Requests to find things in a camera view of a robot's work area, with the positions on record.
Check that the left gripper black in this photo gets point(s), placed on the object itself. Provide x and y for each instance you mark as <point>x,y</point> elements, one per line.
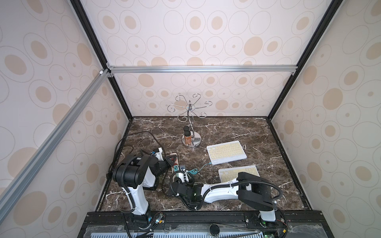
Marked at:
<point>167,161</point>

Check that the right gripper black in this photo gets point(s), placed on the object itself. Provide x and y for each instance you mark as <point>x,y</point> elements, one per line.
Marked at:
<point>177,184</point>

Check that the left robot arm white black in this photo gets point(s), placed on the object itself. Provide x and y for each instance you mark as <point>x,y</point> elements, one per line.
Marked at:
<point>138,172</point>

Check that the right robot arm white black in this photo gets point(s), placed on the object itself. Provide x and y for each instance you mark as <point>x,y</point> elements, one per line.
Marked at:
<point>252,190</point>

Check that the beige power strip red sockets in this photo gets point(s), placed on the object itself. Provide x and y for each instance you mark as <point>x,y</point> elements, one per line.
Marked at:
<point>175,162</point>

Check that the amber bottle black cap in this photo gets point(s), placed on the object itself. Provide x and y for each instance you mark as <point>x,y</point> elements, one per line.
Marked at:
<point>187,136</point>

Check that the chrome mug tree stand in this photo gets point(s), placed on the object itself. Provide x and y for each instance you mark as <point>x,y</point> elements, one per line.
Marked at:
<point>187,116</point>

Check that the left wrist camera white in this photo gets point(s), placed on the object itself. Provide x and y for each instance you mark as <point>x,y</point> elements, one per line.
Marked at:
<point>158,153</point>

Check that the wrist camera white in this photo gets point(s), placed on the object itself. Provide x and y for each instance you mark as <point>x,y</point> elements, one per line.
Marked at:
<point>182,175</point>
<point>158,153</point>

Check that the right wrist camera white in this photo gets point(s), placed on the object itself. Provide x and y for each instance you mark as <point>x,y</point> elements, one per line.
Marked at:
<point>182,175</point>

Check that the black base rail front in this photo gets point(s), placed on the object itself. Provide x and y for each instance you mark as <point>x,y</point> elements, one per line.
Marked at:
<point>205,224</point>

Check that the horizontal aluminium frame bar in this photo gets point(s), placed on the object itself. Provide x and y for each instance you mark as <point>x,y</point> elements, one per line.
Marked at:
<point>203,69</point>

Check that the left diagonal aluminium frame bar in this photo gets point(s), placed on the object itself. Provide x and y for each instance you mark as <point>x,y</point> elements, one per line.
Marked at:
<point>14,192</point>

